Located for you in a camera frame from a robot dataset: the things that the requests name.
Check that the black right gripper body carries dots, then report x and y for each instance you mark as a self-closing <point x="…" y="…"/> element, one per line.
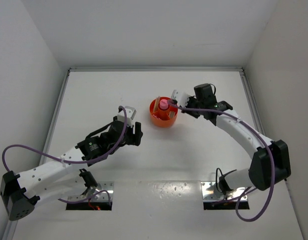
<point x="192" y="103"/>

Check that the orange highlighter pen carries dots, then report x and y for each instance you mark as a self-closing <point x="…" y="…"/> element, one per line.
<point x="159" y="101"/>

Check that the pink capped clear tube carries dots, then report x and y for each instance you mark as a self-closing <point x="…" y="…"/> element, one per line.
<point x="163" y="104"/>

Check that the grey eraser block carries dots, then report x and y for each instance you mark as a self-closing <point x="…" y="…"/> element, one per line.
<point x="171" y="114"/>

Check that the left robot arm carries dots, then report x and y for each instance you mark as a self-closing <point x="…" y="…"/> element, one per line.
<point x="66" y="175"/>

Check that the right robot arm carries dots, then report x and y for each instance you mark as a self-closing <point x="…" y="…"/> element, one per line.
<point x="270" y="160"/>

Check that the orange round desk organizer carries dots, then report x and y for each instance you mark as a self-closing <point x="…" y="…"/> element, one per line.
<point x="165" y="122"/>

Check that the cream pen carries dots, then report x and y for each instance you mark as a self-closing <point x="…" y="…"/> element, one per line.
<point x="155" y="105"/>

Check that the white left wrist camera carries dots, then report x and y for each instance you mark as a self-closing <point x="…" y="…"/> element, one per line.
<point x="130" y="114"/>

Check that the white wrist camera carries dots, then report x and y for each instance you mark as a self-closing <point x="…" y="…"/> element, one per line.
<point x="130" y="114"/>
<point x="179" y="98"/>

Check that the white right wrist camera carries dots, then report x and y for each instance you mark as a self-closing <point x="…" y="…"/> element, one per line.
<point x="179" y="98"/>

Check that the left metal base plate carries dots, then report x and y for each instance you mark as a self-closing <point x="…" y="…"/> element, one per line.
<point x="102" y="192"/>

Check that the metal base plate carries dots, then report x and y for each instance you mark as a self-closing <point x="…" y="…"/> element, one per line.
<point x="102" y="192"/>
<point x="211" y="194"/>

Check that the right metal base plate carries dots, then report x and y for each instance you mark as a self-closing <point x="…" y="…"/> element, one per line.
<point x="211" y="194"/>

